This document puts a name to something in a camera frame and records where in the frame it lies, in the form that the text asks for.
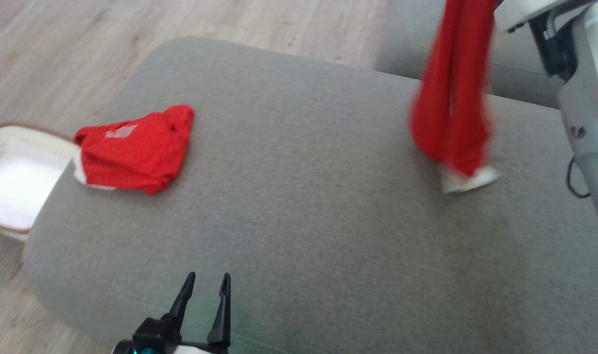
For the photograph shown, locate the large grey sofa ottoman cushion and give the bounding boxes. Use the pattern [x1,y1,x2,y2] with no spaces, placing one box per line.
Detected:
[23,37,598,354]

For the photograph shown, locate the white laundry basket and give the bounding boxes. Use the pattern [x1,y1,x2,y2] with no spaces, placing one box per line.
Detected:
[0,124,79,241]

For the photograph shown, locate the red shorts white waistband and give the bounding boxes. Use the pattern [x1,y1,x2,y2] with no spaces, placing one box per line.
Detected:
[72,104,195,195]

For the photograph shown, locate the small grey sofa seat cushion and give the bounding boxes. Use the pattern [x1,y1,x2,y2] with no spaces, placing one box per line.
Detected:
[375,0,566,110]

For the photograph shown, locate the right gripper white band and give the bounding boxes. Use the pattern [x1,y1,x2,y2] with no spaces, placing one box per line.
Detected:
[494,0,592,33]

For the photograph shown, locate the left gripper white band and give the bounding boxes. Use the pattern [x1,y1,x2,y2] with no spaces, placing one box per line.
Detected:
[113,272,232,354]

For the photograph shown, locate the red jersey black lettering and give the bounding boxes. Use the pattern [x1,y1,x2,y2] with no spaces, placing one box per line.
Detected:
[409,0,501,194]

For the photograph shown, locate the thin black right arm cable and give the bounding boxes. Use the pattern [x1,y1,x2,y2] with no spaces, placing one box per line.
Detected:
[566,156,592,199]

